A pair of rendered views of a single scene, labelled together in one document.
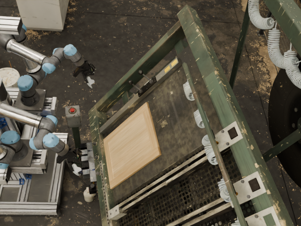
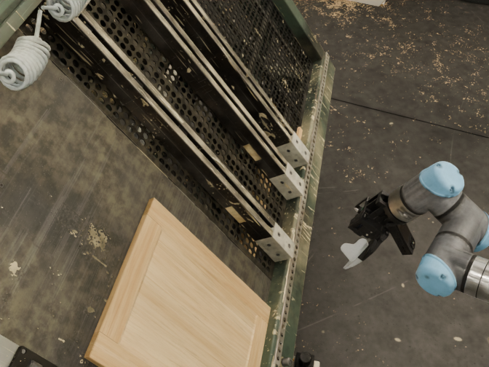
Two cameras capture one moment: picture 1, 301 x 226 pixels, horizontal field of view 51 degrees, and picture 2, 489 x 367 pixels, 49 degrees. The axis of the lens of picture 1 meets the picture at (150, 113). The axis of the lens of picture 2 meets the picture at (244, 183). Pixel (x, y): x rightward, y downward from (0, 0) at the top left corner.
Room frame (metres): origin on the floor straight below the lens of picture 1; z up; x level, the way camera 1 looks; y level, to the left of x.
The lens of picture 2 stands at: (1.65, 0.56, 2.42)
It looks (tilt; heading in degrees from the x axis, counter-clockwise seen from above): 48 degrees down; 212
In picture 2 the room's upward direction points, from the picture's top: straight up
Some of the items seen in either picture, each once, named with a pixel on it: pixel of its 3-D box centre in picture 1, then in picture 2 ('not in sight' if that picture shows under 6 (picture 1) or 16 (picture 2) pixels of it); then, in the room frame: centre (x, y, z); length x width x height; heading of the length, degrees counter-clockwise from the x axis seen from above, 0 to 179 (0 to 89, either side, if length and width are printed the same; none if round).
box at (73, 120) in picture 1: (73, 116); not in sight; (1.51, 0.66, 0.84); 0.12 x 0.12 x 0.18; 20
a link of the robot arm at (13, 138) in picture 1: (10, 141); not in sight; (0.98, 0.91, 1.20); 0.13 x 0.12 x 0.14; 176
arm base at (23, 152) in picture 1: (15, 148); not in sight; (0.99, 0.91, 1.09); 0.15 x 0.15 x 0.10
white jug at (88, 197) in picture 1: (88, 194); not in sight; (1.11, 0.46, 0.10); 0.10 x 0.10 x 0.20
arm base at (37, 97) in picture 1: (29, 95); not in sight; (1.48, 1.00, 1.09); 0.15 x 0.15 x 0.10
